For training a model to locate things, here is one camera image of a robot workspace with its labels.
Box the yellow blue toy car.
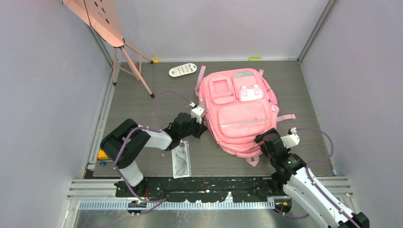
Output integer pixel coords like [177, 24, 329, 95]
[97, 150, 110, 166]

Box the clear plastic stationery pack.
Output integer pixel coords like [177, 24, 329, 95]
[172, 141, 192, 179]

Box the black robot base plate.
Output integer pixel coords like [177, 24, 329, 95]
[133, 177, 285, 203]

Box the pink tripod stand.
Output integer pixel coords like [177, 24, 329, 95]
[61, 0, 155, 98]

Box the white oval tag card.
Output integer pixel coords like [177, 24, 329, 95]
[168, 63, 197, 77]

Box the pink student backpack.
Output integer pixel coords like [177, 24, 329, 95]
[195, 66, 296, 167]

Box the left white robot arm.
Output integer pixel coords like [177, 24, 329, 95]
[100, 113, 207, 197]

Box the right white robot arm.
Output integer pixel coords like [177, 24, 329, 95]
[254, 128, 370, 228]

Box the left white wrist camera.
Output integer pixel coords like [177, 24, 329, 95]
[190, 105, 206, 124]

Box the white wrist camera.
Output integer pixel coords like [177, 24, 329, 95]
[190, 105, 206, 124]
[281, 133, 300, 149]

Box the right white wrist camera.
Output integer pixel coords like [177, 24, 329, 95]
[281, 133, 300, 149]

